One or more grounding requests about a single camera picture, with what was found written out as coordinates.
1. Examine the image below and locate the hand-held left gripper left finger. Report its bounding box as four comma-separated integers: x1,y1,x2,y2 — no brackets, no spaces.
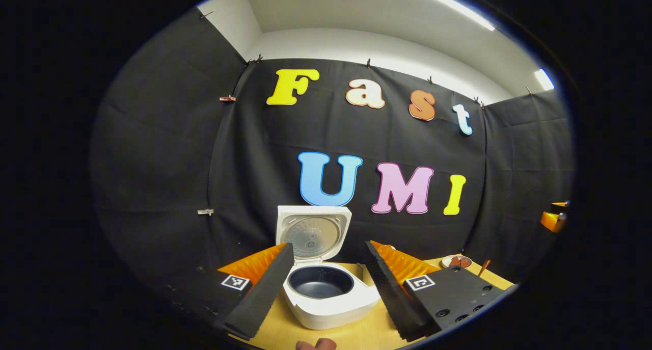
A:
153,242,296,340

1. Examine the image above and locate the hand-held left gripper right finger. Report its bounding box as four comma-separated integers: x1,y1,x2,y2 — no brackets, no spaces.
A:
363,239,510,343

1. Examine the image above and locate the white rice cooker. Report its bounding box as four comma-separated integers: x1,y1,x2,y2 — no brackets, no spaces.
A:
275,205,382,330

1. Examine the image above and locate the ceiling light strip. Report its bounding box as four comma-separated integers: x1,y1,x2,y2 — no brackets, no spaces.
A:
534,68,555,91

